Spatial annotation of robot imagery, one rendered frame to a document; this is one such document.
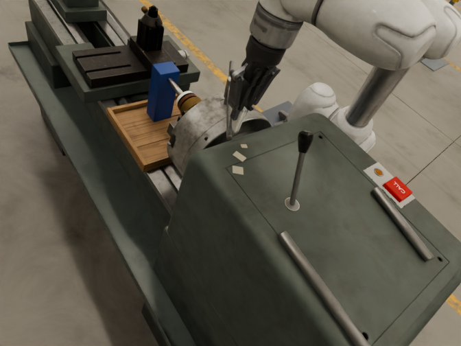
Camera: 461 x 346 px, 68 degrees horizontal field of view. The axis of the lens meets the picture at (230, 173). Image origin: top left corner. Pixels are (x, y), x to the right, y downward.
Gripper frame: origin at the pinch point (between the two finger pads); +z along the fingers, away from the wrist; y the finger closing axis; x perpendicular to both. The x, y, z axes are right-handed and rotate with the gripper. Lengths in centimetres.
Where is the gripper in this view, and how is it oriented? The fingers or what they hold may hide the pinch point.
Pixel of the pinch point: (237, 117)
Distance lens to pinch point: 81.1
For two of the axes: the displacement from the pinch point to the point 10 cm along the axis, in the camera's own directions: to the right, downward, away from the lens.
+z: -3.0, 6.3, 7.2
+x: 5.7, 7.2, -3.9
